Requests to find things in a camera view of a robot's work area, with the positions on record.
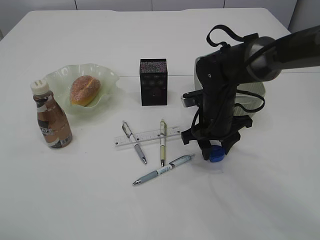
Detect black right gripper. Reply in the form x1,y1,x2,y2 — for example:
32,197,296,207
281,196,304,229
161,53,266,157
181,109,253,161

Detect blue pencil sharpener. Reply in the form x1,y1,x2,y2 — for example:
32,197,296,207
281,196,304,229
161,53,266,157
209,145,225,163

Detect grey grip pen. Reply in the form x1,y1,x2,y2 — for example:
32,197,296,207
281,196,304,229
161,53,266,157
121,120,147,165

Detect clear plastic ruler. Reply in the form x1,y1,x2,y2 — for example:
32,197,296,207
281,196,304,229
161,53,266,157
113,126,181,147

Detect sugared bread roll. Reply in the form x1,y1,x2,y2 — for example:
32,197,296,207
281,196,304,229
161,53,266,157
69,75,101,107

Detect brown coffee drink bottle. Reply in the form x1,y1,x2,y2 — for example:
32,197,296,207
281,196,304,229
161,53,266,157
30,79,72,149

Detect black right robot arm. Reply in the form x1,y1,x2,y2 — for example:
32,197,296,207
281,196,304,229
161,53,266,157
181,24,320,162

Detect blue grey pen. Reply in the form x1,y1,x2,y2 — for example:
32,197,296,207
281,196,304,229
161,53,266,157
132,154,195,186

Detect green white pen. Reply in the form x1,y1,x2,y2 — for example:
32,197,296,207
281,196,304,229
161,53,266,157
160,119,167,167

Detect green plastic woven basket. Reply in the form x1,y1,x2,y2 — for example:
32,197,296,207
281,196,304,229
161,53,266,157
194,57,266,117

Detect black square pen holder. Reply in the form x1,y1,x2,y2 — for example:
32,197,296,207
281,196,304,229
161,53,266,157
139,58,168,106

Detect wavy green glass plate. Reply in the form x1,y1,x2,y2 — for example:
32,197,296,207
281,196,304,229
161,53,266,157
43,63,119,115

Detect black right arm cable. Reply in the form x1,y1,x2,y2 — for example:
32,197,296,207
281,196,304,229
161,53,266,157
189,24,266,141

